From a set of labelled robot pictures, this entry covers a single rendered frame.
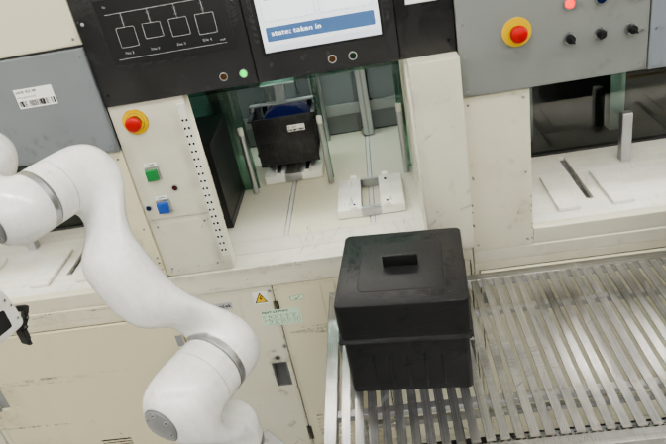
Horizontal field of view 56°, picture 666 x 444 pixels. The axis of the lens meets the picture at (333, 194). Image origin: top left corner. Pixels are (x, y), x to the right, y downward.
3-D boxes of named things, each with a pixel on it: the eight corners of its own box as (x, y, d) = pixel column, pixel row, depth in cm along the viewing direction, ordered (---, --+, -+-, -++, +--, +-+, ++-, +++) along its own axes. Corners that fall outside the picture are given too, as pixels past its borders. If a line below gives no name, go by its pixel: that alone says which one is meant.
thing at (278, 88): (260, 178, 223) (239, 95, 208) (266, 155, 241) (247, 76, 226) (326, 168, 221) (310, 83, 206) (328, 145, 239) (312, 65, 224)
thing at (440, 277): (338, 345, 137) (327, 298, 131) (350, 267, 162) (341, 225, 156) (474, 338, 131) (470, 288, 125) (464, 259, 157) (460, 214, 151)
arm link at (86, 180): (191, 425, 106) (244, 360, 118) (232, 415, 99) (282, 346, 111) (-8, 195, 98) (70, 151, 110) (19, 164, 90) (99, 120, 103)
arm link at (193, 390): (277, 427, 115) (246, 328, 104) (218, 514, 101) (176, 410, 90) (224, 411, 121) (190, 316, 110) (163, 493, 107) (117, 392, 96)
